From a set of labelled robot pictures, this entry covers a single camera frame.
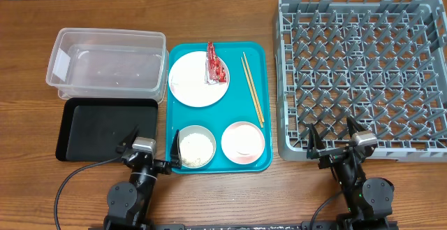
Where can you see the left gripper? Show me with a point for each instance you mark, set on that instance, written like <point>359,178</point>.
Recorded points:
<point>175,158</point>

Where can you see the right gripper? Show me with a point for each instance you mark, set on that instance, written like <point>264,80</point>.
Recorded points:
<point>330,156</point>

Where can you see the white rice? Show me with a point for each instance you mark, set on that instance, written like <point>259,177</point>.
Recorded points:
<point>196,150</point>

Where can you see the grey bowl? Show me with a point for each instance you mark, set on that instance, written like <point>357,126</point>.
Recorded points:
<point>197,129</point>

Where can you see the wooden chopstick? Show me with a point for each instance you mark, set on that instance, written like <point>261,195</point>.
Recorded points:
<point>252,92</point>
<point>253,85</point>

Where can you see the large white plate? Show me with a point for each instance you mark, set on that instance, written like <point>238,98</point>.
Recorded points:
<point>187,81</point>

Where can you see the pink bowl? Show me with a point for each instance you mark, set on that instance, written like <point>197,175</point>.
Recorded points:
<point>242,143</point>

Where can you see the red snack wrapper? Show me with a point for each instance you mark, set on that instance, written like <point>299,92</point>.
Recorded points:
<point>214,69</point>

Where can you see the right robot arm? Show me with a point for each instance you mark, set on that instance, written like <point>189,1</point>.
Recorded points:
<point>369,200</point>

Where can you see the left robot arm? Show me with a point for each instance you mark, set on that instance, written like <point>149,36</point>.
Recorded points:
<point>128,202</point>

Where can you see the grey dishwasher rack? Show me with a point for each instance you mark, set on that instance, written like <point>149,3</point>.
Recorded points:
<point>382,62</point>

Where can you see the clear plastic waste bin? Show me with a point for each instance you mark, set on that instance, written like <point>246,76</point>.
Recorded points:
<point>109,63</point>

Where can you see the black plastic tray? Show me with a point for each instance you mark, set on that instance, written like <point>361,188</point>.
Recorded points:
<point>92,129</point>

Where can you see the teal serving tray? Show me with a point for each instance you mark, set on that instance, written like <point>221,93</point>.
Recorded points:
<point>235,106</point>

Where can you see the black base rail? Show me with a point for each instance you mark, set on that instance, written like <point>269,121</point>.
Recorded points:
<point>244,226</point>

